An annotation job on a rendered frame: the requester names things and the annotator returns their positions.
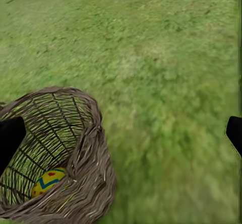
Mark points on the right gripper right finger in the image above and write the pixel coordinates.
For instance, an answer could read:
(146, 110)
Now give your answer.
(234, 132)

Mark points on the wicker basket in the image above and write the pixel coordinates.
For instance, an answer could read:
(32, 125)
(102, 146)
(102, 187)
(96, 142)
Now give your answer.
(87, 190)

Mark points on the easter egg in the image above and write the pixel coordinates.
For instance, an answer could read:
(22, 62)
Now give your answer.
(46, 181)

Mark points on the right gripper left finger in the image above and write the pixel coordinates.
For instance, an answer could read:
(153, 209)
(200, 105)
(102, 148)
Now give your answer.
(12, 133)

